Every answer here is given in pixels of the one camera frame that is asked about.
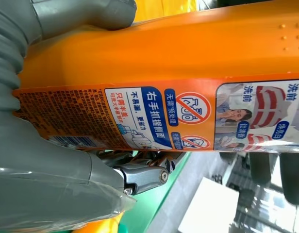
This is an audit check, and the yellow taped cardboard box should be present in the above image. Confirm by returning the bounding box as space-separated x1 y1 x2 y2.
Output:
134 0 199 22

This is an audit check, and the green table mat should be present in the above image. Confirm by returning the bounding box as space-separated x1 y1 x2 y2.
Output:
116 151 192 233

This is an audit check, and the white flat panel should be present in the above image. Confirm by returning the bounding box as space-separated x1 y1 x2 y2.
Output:
177 177 239 233

